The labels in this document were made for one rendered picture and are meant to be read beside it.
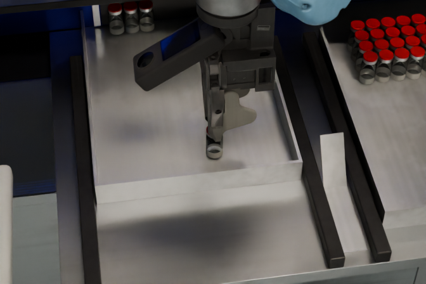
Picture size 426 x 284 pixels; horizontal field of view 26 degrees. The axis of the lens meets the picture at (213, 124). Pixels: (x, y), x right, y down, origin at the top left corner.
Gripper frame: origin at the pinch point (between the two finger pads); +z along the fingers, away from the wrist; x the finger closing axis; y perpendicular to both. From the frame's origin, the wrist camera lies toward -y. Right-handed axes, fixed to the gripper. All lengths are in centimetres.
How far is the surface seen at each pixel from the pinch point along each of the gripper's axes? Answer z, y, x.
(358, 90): 5.1, 22.2, 8.7
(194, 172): 2.0, -2.9, -5.6
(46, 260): 51, -27, 21
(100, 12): 2.3, -12.3, 28.3
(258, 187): 5.6, 5.3, -6.3
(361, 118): 5.2, 21.3, 3.5
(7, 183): 13.0, -27.5, 6.1
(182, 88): 5.0, -2.1, 12.9
